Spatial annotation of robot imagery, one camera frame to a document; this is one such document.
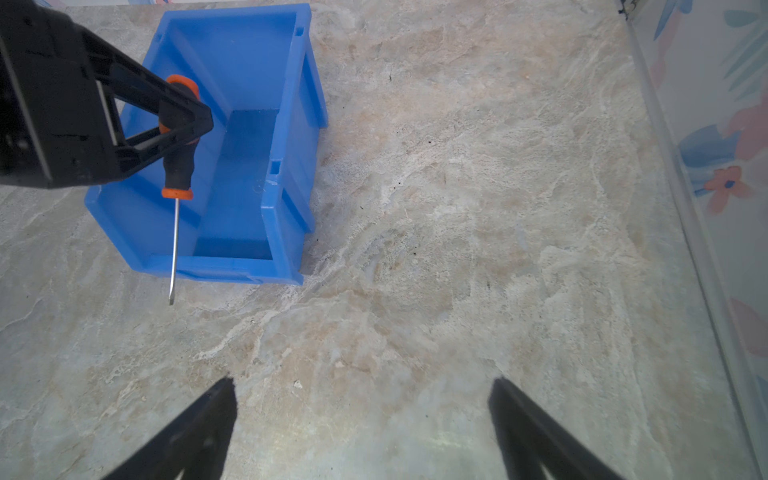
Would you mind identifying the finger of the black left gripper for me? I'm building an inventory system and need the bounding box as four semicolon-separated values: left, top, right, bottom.
79;27;213;180

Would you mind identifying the blue plastic bin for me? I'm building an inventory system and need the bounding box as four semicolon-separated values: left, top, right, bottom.
85;4;328;285

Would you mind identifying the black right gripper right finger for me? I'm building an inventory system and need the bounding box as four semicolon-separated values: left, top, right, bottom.
488;377;621;480

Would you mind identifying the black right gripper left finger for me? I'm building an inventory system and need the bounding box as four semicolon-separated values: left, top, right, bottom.
106;377;238;479

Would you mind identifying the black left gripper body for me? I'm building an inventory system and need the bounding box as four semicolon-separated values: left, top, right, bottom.
1;1;128;189

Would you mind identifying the orange and black screwdriver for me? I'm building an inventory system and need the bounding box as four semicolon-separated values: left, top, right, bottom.
158;101;198;306

